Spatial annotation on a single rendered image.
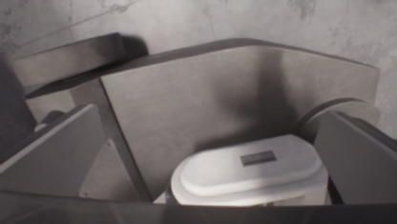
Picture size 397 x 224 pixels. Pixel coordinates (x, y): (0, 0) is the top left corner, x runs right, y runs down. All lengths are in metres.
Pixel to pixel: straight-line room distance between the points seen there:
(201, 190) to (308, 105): 0.25
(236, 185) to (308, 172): 0.09
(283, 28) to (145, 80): 0.34
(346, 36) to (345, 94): 0.22
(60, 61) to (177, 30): 0.26
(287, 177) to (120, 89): 0.28
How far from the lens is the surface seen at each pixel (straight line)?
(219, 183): 0.26
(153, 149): 0.41
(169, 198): 0.31
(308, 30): 0.57
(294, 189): 0.26
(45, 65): 0.38
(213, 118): 0.37
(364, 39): 0.65
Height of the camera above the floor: 0.50
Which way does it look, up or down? 65 degrees down
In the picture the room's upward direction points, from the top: 178 degrees clockwise
